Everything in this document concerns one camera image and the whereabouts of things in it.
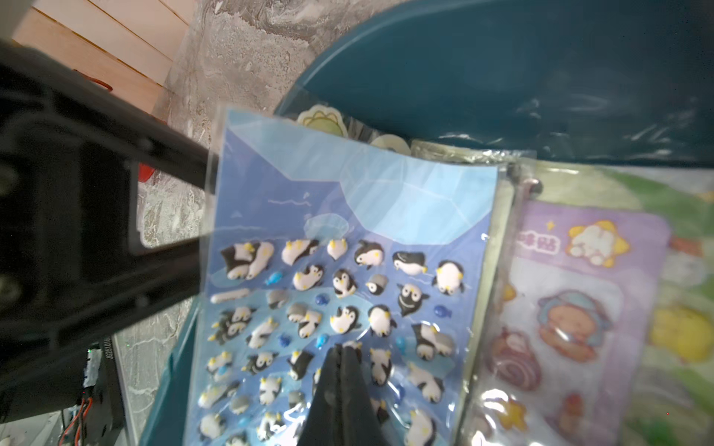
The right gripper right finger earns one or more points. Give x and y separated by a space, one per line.
358 420

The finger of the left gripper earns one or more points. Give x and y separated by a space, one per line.
70 247

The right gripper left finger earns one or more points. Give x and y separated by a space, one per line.
323 424

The blue penguin sticker sheet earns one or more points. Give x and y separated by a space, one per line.
321 242

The teal storage tray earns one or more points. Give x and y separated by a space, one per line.
624 84

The purple cartoon sticker sheet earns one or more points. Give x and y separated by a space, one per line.
565 336

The green sticker sheet in tray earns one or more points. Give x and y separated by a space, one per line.
671 395

